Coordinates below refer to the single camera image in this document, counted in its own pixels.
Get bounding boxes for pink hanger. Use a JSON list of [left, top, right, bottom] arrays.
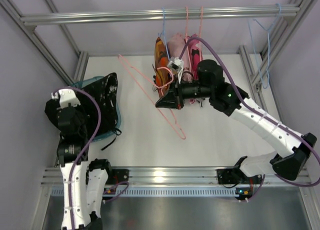
[[184, 6, 192, 72], [197, 6, 204, 61], [117, 54, 187, 140]]

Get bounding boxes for black white patterned trousers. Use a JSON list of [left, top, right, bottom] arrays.
[[72, 72, 119, 136]]

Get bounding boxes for plain black trousers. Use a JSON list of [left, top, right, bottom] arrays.
[[44, 97, 123, 151]]

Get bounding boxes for blue hanger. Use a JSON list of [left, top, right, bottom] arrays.
[[247, 3, 282, 89], [154, 8, 170, 72]]

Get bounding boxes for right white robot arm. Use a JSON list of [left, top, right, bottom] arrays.
[[155, 57, 317, 184]]

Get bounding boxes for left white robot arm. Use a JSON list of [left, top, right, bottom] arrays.
[[57, 105, 111, 230]]

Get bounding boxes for orange camouflage trousers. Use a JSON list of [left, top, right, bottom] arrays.
[[152, 37, 172, 97]]

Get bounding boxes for pink camouflage trousers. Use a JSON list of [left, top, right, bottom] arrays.
[[185, 33, 208, 107]]

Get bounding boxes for light pink trousers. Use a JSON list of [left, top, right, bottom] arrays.
[[167, 33, 193, 82]]

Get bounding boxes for right aluminium floor extrusion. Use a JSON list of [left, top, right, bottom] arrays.
[[238, 45, 281, 120]]

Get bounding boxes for aluminium floor extrusion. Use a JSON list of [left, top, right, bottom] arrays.
[[238, 45, 281, 120], [73, 51, 90, 82]]

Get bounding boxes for teal plastic bin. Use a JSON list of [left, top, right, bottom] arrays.
[[67, 75, 123, 143]]

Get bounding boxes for left aluminium floor extrusion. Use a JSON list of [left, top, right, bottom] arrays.
[[73, 51, 90, 82]]

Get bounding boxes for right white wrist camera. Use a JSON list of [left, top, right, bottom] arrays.
[[167, 57, 184, 84]]

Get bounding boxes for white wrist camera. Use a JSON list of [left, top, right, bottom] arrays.
[[167, 57, 184, 84], [51, 88, 81, 109]]

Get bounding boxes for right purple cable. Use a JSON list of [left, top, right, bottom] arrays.
[[180, 37, 320, 203]]

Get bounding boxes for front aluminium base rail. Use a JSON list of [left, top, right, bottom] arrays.
[[39, 164, 312, 198]]

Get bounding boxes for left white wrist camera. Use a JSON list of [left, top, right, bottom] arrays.
[[51, 88, 81, 109]]

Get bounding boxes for aluminium hanging rail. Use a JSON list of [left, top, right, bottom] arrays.
[[20, 4, 300, 26]]

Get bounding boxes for right aluminium frame beam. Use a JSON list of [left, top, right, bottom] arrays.
[[251, 0, 318, 85]]

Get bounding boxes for aluminium frame beam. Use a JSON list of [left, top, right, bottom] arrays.
[[0, 0, 80, 85], [251, 0, 318, 85]]

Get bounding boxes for left aluminium frame beam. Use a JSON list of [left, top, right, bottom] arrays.
[[0, 0, 80, 85]]

